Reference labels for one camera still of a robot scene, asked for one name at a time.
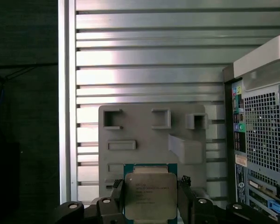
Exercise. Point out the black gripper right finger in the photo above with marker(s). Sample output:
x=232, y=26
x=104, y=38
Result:
x=191, y=210

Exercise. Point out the silver CPU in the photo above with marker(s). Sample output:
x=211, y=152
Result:
x=149, y=191

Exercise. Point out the black open PC case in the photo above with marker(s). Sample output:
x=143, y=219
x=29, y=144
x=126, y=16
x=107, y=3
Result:
x=263, y=130

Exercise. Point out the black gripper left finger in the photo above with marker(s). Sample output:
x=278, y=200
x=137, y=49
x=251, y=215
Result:
x=112, y=210

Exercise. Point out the grey parts rack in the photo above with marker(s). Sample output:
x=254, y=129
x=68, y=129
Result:
x=144, y=140

